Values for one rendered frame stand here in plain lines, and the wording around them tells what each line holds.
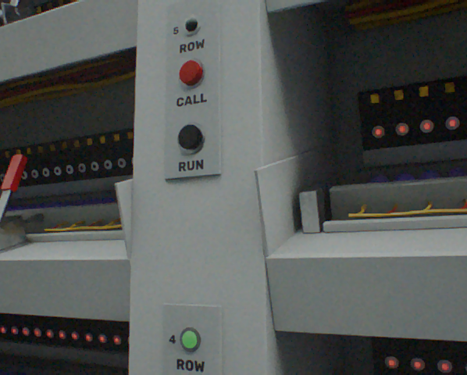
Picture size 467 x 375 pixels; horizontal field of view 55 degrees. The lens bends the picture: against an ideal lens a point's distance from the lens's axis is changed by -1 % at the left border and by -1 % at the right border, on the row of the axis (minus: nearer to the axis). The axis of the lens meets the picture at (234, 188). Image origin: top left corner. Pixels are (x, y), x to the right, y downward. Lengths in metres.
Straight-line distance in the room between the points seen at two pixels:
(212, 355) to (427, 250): 0.13
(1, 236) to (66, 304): 0.10
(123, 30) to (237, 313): 0.22
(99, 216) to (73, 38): 0.15
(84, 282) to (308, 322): 0.16
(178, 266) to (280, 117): 0.12
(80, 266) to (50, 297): 0.04
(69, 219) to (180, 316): 0.19
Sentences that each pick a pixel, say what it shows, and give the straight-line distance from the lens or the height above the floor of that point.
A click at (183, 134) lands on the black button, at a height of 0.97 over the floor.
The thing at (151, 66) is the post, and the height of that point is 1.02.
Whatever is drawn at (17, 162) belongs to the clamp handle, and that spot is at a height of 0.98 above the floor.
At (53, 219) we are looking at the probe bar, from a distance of 0.46.
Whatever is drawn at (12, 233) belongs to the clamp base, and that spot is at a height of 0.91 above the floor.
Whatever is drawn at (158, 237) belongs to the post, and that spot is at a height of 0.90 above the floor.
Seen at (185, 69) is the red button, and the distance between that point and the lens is 0.30.
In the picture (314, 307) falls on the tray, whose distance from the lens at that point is 0.26.
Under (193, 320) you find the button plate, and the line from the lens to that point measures 0.28.
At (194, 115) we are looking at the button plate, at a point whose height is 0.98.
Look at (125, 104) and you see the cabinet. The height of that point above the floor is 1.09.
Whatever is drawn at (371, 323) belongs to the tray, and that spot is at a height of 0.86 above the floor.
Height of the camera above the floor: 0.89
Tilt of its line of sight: 9 degrees up
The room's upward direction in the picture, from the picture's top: 1 degrees counter-clockwise
